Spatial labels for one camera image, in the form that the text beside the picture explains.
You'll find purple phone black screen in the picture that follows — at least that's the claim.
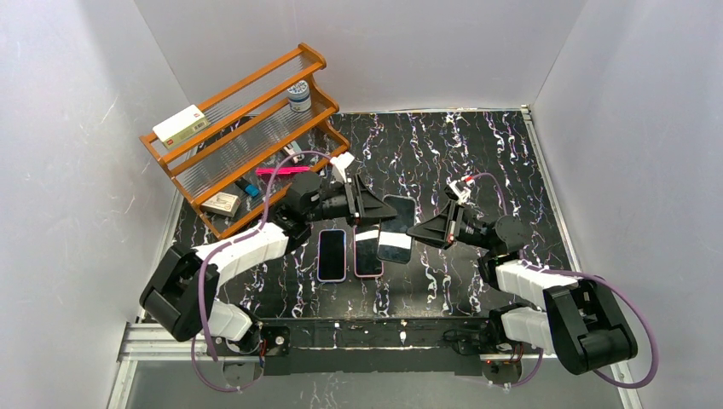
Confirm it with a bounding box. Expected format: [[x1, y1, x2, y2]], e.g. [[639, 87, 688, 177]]
[[355, 227, 383, 277]]

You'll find pink phone case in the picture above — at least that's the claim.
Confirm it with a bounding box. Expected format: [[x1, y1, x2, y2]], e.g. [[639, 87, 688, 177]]
[[352, 224, 385, 279]]

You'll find black phone case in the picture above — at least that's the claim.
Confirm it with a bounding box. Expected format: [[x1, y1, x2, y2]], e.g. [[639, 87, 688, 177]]
[[376, 194, 418, 265]]

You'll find lilac phone case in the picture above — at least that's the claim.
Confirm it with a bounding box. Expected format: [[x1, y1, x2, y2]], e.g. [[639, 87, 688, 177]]
[[315, 228, 348, 284]]

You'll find dark teal phone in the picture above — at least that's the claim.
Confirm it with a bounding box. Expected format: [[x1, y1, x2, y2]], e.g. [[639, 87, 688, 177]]
[[318, 230, 345, 281]]

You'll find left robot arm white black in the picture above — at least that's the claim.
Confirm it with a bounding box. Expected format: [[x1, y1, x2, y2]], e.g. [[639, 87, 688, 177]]
[[139, 171, 397, 342]]

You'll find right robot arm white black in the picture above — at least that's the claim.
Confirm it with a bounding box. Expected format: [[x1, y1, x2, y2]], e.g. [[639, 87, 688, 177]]
[[407, 200, 639, 375]]

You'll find white teal stapler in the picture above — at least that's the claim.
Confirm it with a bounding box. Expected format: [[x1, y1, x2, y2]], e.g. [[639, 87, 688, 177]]
[[283, 141, 302, 156]]

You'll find blue black marker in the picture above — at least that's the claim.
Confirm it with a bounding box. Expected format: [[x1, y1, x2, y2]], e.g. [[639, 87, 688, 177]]
[[234, 178, 260, 198]]

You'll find beige staples box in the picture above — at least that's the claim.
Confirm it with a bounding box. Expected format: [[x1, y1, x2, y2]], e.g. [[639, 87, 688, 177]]
[[200, 192, 240, 217]]

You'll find orange wooden shelf rack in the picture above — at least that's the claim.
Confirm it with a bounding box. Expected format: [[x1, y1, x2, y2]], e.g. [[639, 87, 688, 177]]
[[139, 43, 350, 239]]

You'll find white blue round jar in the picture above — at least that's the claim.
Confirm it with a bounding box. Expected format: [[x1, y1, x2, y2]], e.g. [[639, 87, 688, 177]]
[[286, 80, 311, 112]]

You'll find white cardboard box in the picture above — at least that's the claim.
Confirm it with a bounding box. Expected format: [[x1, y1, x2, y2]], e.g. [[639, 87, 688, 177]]
[[153, 105, 210, 150]]

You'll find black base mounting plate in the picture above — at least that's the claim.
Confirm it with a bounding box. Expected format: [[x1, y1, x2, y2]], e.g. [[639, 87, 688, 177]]
[[248, 317, 545, 377]]

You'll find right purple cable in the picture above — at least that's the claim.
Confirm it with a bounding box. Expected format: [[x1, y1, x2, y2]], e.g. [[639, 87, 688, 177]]
[[466, 172, 660, 390]]

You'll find purple cable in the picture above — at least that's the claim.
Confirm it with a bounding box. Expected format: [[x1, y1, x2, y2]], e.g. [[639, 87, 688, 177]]
[[466, 172, 660, 390], [190, 150, 334, 394]]

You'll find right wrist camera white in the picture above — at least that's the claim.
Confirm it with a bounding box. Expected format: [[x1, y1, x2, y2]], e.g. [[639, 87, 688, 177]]
[[444, 176, 474, 205]]

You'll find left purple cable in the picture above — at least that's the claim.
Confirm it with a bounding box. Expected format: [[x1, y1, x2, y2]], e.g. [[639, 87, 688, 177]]
[[190, 150, 334, 394]]

